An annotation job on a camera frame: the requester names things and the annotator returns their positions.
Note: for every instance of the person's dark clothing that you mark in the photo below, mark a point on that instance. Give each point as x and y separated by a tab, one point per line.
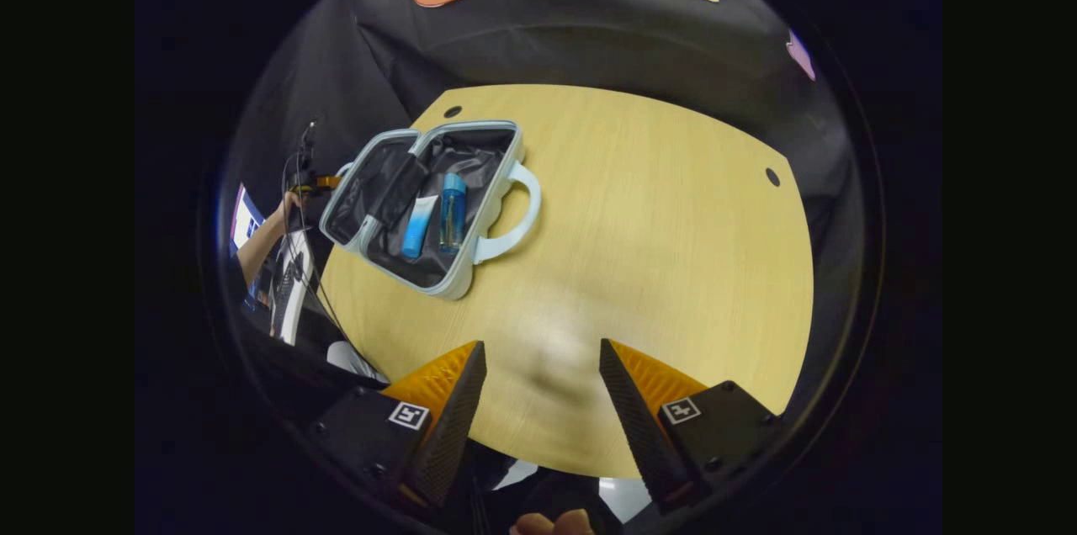
547	489

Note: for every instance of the blue white skin care tube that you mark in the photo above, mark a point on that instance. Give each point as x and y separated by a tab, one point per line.
416	232

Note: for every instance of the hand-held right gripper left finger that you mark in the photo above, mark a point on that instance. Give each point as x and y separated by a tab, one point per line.
450	434

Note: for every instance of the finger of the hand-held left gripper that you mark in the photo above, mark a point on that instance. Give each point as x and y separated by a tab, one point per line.
328	181

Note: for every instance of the black backdrop cloth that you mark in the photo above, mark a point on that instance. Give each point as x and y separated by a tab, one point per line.
589	39

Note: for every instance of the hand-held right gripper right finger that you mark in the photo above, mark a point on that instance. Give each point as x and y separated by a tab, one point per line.
639	434

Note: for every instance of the computer screen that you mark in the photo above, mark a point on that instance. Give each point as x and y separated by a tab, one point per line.
244	219

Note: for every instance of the laptop keyboard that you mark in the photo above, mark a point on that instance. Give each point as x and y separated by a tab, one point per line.
288	291

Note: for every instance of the blue capped skin care bottle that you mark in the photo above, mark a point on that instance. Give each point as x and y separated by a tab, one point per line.
453	215

